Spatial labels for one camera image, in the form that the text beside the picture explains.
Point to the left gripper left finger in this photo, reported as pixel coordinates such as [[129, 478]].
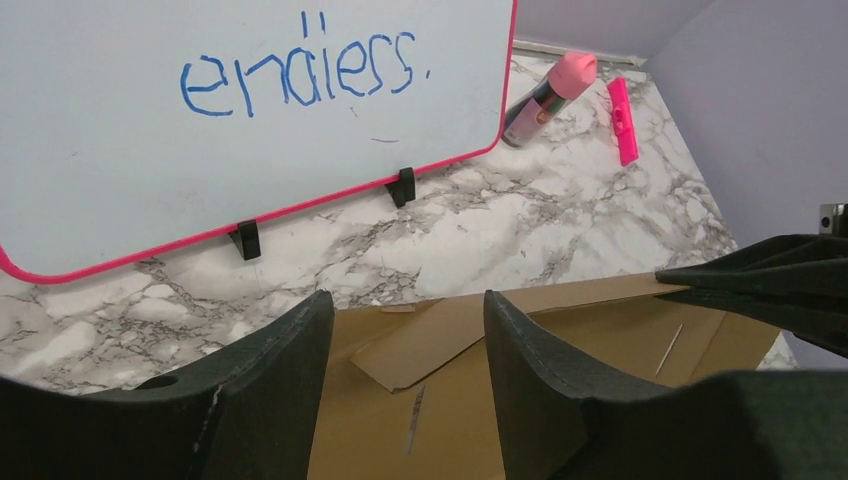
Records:
[[246, 411]]

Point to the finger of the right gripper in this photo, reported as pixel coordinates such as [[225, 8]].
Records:
[[797, 283]]

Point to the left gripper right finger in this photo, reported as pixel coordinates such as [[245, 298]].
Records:
[[563, 414]]

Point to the brown cardboard box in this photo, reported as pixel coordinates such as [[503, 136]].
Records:
[[407, 393]]

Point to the left black whiteboard stand clip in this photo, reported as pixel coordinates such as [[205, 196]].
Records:
[[246, 238]]

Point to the black whiteboard stand clip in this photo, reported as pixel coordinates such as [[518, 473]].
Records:
[[246, 238], [402, 190]]

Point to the pink marker pen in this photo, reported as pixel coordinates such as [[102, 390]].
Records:
[[622, 121]]

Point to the right black whiteboard stand clip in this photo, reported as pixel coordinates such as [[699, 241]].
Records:
[[402, 190]]

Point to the pink-capped spray bottle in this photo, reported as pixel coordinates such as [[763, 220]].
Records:
[[565, 82]]

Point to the pink-framed whiteboard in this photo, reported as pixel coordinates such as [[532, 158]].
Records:
[[131, 128]]

